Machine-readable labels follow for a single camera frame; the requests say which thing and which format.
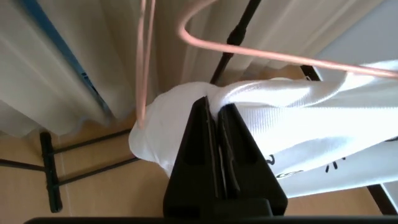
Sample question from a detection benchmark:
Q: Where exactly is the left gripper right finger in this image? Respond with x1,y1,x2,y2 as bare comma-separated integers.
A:
216,103,289,217

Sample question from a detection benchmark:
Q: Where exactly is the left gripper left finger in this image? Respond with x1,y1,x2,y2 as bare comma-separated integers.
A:
162,95,220,218

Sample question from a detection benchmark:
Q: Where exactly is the white printed t-shirt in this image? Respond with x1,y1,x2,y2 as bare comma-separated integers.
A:
128,58,398,199

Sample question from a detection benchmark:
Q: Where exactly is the black clothes rack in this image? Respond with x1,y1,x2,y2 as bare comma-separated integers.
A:
0,0,262,214

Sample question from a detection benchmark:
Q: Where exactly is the beige curtain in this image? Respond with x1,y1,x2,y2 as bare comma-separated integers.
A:
0,0,116,138
37,0,384,121

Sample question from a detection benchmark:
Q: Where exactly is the window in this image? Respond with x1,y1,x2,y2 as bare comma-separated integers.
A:
21,0,113,119

